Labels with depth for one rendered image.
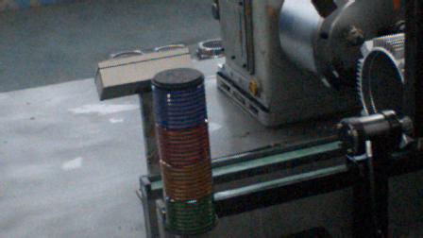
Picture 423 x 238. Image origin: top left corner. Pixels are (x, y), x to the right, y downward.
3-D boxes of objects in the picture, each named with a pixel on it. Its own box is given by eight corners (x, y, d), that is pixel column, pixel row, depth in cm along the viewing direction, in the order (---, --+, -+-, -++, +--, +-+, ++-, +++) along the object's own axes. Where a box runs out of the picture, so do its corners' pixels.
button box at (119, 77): (188, 85, 153) (180, 59, 154) (195, 71, 146) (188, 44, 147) (99, 101, 148) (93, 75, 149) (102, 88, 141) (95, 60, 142)
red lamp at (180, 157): (201, 141, 98) (197, 106, 96) (217, 159, 92) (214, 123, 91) (153, 150, 96) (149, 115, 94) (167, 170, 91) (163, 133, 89)
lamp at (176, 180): (204, 174, 99) (201, 141, 98) (220, 194, 94) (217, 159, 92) (157, 184, 98) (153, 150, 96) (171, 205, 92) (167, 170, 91)
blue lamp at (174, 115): (197, 106, 96) (194, 70, 94) (214, 123, 91) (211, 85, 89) (149, 115, 94) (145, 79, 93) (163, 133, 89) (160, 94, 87)
